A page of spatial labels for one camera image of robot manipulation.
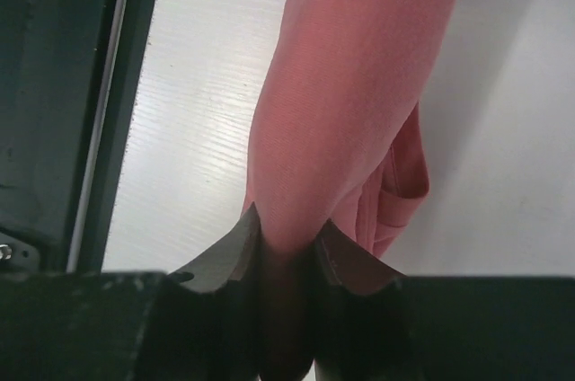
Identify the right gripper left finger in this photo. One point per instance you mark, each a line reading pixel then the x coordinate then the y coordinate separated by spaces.
pixel 196 323

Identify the pink t shirt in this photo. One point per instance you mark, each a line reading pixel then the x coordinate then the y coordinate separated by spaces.
pixel 335 137

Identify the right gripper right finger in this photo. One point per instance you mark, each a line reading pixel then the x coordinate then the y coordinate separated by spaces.
pixel 371 322

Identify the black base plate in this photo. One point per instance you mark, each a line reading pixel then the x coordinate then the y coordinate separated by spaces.
pixel 69 77

